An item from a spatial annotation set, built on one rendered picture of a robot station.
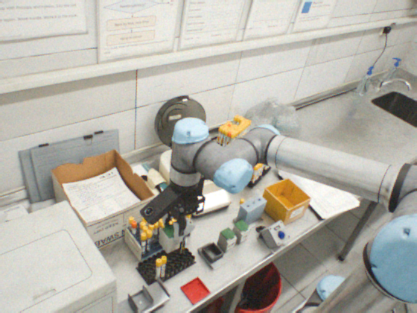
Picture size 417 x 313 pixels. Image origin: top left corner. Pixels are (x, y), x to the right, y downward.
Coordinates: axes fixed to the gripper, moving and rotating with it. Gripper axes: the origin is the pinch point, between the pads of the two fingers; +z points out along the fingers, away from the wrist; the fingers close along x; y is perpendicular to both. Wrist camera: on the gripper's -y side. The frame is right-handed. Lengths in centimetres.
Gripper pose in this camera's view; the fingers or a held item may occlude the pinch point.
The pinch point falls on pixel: (170, 234)
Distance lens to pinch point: 101.1
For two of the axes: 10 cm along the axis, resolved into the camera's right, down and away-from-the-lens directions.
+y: 8.0, -2.7, 5.4
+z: -1.6, 7.8, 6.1
